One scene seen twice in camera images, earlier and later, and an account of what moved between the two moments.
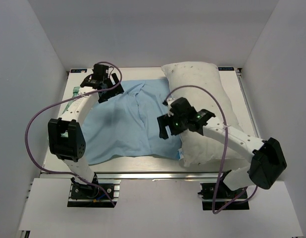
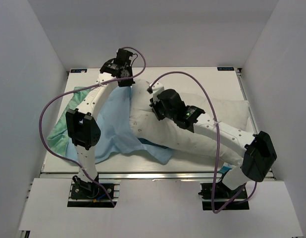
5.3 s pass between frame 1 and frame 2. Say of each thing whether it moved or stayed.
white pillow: moved
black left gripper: moved
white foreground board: stayed
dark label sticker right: stayed
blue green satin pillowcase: stayed
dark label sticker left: stayed
